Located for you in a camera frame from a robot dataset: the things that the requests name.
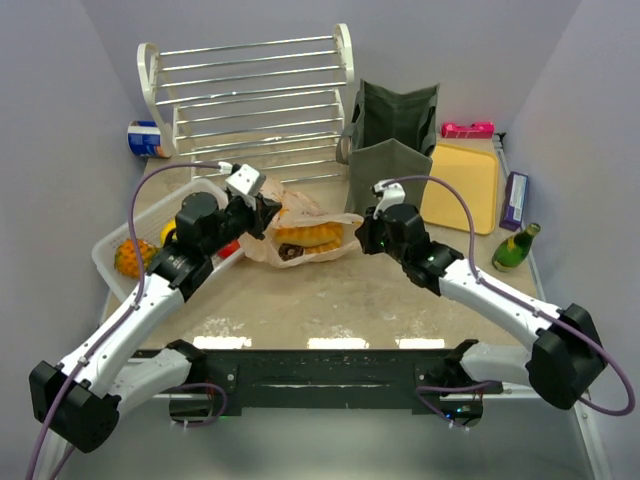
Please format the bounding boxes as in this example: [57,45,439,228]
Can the chocolate donut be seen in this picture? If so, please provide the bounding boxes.
[278,244,305,262]

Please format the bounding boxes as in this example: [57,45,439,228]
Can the yellow food tray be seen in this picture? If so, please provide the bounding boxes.
[421,144,499,235]

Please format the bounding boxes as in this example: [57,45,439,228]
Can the banana print plastic bag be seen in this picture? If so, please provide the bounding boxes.
[239,179,363,269]

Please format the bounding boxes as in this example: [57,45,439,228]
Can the pink box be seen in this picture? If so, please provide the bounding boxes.
[441,122,495,139]

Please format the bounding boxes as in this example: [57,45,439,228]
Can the white metal shelf rack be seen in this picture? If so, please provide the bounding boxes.
[136,23,356,183]

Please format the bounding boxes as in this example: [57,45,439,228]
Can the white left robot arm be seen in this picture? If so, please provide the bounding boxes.
[29,192,282,453]

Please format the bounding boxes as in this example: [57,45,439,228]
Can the toy pineapple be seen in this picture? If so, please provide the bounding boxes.
[114,239,159,278]

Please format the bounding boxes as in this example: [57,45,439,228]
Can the yellow toy lemon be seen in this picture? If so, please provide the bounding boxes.
[160,219,176,246]

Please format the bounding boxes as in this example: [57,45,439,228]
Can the croissant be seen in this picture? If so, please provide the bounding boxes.
[274,222,343,249]

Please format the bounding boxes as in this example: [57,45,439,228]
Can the purple box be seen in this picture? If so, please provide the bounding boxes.
[499,171,529,231]

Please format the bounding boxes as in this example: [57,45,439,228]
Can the blue white can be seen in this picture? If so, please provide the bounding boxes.
[127,121,171,158]

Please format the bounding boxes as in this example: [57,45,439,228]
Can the red toy tomato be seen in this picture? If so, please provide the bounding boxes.
[217,240,240,259]

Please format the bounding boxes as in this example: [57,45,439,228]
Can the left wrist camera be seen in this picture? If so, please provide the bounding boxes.
[218,162,266,200]

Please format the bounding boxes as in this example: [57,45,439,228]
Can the white plastic basket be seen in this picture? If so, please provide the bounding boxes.
[91,179,245,302]

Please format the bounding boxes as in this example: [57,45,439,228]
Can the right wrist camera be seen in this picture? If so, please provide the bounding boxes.
[372,179,405,219]

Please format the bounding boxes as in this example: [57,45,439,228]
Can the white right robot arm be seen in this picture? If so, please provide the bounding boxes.
[356,204,608,410]

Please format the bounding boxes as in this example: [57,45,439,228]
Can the green glass bottle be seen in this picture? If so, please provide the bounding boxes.
[491,223,541,271]

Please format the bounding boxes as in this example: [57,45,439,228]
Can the black base frame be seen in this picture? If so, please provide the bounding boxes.
[156,340,503,419]

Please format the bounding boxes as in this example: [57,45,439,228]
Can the green fabric grocery bag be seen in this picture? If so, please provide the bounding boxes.
[336,80,439,215]

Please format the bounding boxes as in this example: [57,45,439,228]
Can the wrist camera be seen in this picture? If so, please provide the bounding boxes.
[218,162,266,200]
[372,179,405,219]

